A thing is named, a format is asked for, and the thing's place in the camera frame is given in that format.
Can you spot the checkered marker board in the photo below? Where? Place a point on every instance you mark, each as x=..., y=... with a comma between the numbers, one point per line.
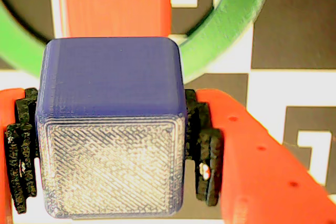
x=288, y=24

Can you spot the blue cube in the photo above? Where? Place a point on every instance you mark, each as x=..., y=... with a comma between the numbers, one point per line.
x=110, y=82

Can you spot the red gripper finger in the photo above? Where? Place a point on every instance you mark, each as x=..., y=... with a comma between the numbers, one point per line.
x=18, y=155
x=262, y=182

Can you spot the red cube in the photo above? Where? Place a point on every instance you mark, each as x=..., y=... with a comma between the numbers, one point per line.
x=118, y=3

